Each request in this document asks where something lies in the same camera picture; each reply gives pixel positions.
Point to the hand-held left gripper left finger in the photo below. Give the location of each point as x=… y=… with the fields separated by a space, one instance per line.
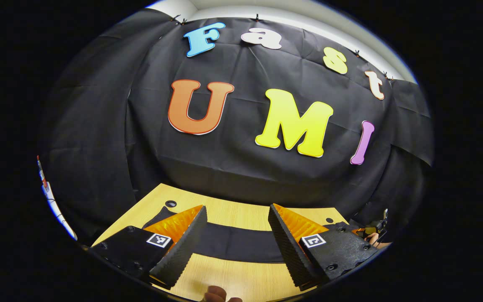
x=183 y=251

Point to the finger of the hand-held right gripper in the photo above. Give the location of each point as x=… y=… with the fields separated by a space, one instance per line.
x=359 y=231

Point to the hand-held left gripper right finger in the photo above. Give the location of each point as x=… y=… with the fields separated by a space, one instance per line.
x=287 y=247

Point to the black jeans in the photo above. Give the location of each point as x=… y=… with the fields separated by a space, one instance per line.
x=233 y=243

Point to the black backdrop cloth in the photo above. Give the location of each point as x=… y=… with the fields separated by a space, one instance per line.
x=141 y=126

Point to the white printed board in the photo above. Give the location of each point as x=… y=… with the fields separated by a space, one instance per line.
x=53 y=201

